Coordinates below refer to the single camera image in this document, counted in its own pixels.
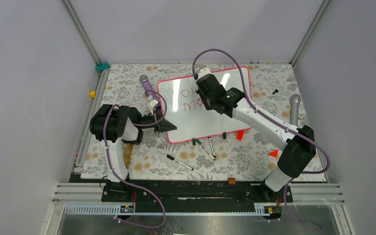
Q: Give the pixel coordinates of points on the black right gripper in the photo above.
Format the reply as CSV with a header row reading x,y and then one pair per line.
x,y
207,106

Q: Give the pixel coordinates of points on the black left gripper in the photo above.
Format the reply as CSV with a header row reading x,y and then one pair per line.
x,y
164,126

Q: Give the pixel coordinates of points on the pink framed whiteboard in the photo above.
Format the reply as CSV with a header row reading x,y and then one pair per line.
x,y
184,108

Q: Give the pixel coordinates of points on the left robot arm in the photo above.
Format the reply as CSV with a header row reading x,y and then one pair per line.
x,y
113,125

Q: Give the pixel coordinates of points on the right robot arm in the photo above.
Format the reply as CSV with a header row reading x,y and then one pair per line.
x,y
296,144

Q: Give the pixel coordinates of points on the black capped marker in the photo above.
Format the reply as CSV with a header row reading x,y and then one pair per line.
x,y
179,162

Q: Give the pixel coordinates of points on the green capped marker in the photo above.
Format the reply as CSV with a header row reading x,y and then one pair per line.
x,y
207,151

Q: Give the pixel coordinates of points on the blue capped marker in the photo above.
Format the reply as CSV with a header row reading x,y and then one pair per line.
x,y
211,146

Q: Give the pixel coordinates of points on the small orange red block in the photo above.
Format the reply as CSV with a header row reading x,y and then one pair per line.
x,y
240,135

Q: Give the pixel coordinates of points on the purple glitter microphone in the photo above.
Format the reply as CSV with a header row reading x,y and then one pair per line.
x,y
148,87

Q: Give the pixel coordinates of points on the wooden rolling pin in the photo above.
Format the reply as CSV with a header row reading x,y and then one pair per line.
x,y
127,154

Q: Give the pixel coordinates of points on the silver microphone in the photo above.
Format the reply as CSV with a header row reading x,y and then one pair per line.
x,y
294,101

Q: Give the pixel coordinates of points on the red triangular block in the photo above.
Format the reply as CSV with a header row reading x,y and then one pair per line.
x,y
274,153

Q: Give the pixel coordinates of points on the brown small cube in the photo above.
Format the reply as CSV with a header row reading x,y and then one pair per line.
x,y
231,181

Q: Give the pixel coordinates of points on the teal corner clamp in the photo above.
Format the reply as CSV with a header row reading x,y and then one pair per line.
x,y
102,67

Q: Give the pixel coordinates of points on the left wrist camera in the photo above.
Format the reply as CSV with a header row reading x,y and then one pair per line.
x,y
152,105

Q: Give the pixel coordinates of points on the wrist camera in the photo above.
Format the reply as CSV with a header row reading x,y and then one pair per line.
x,y
201,73
152,105

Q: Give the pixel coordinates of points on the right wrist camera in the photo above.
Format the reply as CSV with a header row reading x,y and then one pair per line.
x,y
201,73

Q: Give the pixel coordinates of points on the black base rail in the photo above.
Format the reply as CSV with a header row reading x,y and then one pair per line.
x,y
193,196

